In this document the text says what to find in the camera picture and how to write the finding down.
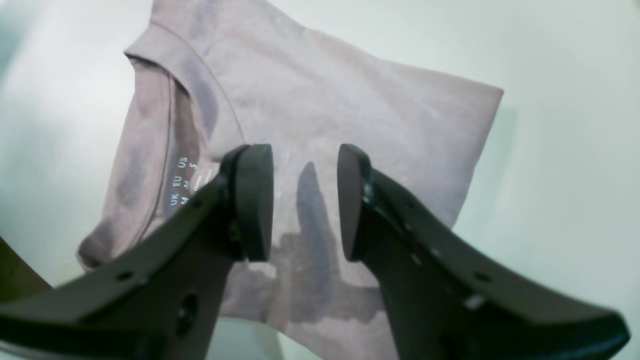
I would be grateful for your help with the pink T-shirt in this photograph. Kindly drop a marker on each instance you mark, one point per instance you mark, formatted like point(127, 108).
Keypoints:
point(212, 75)

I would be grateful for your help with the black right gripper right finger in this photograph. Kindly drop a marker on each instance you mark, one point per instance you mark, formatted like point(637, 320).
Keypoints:
point(444, 299)

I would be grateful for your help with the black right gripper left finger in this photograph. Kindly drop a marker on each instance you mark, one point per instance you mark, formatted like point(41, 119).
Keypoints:
point(161, 299)

